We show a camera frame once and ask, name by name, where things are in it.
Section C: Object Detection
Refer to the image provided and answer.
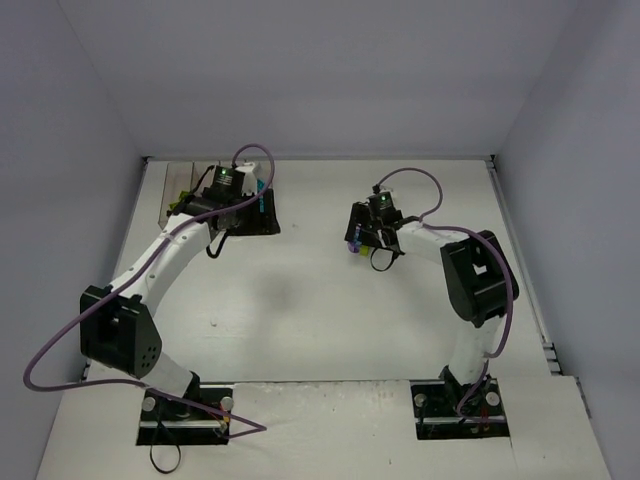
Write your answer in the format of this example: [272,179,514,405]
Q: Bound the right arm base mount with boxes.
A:
[410,369,510,441]

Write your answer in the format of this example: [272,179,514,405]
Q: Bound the purple cable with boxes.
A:
[375,166,518,419]
[23,143,276,440]

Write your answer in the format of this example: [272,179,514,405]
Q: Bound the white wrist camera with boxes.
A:
[236,161,264,196]
[372,184,392,201]

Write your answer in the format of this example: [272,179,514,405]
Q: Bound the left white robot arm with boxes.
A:
[80,162,279,402]

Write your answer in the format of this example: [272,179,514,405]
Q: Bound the green printed lego brick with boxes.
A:
[167,191,193,215]

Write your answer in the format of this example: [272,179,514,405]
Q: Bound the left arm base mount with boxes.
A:
[136,391,231,447]

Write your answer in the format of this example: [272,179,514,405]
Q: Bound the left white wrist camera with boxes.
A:
[236,161,264,196]

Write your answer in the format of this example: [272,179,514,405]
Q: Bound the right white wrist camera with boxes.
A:
[372,184,392,201]

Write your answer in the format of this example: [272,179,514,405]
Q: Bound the purple flower lego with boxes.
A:
[347,242,361,254]

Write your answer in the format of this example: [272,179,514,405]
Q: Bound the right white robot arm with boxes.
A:
[345,191,519,404]

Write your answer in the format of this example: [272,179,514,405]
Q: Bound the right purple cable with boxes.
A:
[375,166,518,419]

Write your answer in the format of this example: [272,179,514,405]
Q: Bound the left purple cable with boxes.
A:
[23,143,276,440]

